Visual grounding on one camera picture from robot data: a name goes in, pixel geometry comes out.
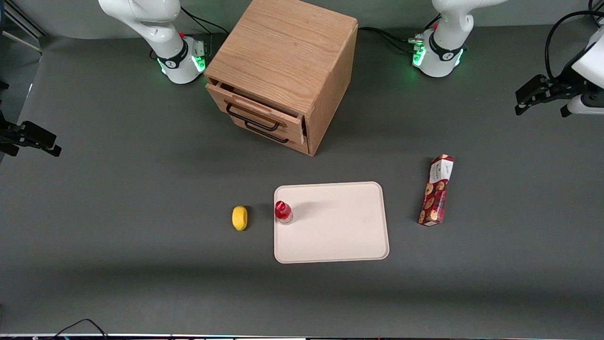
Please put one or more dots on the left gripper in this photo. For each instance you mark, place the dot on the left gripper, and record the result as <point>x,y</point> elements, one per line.
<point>567,86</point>

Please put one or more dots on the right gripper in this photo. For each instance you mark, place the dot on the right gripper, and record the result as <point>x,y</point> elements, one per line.
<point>8,135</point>

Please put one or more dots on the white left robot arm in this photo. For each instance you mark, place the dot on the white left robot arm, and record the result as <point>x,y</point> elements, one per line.
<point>443,47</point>

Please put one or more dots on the red cookie box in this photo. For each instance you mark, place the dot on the red cookie box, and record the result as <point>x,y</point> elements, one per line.
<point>436,191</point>

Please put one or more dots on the beige plastic tray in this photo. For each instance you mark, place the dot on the beige plastic tray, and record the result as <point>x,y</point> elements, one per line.
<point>339,226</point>

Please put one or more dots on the yellow lemon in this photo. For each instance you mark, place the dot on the yellow lemon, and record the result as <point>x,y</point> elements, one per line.
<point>239,218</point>

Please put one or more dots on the wooden drawer, slightly open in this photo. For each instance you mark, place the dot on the wooden drawer, slightly open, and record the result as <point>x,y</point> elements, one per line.
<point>255,106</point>

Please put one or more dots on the wooden drawer, closed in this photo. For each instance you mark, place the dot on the wooden drawer, closed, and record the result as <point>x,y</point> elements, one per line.
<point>283,141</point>

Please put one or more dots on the wooden drawer cabinet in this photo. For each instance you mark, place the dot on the wooden drawer cabinet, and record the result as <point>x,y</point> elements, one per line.
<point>292,56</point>

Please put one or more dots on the small bottle with red cap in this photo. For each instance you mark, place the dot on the small bottle with red cap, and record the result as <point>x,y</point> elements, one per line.
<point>283,211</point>

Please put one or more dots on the metal frame rail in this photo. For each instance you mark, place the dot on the metal frame rail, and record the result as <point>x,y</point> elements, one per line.
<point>21,21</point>

